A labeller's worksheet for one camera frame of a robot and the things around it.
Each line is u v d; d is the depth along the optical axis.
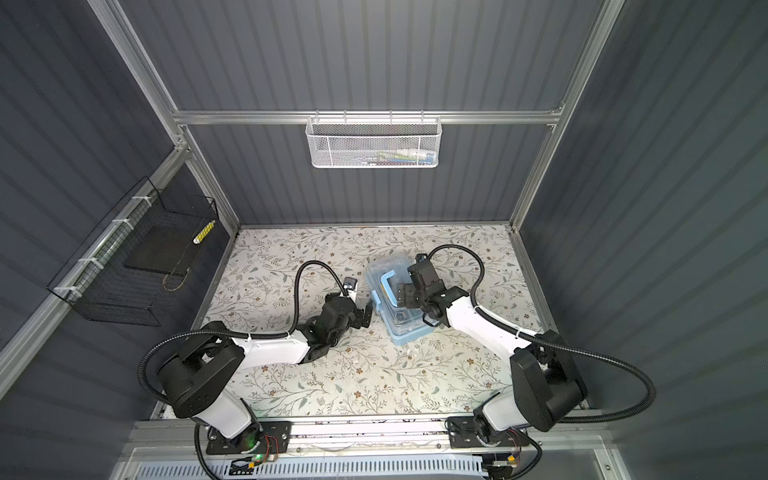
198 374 0.45
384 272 0.92
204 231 0.81
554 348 0.42
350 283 0.77
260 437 0.72
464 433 0.74
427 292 0.66
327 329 0.68
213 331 0.50
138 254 0.73
